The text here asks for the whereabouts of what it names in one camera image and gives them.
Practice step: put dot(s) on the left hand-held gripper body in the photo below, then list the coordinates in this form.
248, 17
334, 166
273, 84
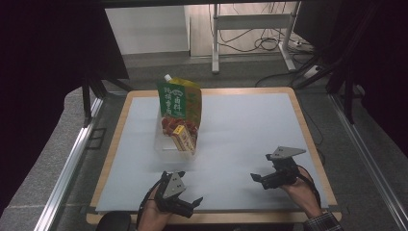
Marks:
171, 192

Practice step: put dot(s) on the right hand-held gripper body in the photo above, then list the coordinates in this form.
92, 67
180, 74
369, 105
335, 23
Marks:
285, 171

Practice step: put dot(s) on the small yellow and red box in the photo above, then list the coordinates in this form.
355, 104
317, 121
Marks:
184, 139

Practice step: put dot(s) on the clear plastic container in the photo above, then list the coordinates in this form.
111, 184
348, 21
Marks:
163, 141

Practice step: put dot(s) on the green and red sauce packet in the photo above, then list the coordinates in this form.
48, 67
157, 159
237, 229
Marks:
173, 102

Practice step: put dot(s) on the yellow spout pouch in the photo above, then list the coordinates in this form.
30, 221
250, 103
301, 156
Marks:
194, 102

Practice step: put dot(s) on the person's left hand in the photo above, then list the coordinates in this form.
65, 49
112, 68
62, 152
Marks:
154, 216

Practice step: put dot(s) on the person's right hand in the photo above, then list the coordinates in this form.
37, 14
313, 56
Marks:
303, 195

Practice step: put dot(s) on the pale grey table mat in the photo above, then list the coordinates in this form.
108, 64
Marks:
237, 128

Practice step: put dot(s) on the dark cloth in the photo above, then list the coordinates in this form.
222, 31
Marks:
114, 222

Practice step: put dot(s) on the black tripod stand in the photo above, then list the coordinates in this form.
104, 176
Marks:
93, 89
340, 77

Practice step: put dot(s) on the white power strip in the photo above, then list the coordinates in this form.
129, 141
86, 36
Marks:
300, 46

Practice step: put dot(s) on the dark curtain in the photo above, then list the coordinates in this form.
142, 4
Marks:
38, 80
381, 64

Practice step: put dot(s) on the aluminium rail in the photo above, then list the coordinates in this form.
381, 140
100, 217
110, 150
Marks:
69, 163
369, 163

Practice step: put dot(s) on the black floor bracket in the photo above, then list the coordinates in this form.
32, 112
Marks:
96, 138

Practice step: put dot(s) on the white metal desk frame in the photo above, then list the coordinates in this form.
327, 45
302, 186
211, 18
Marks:
250, 20

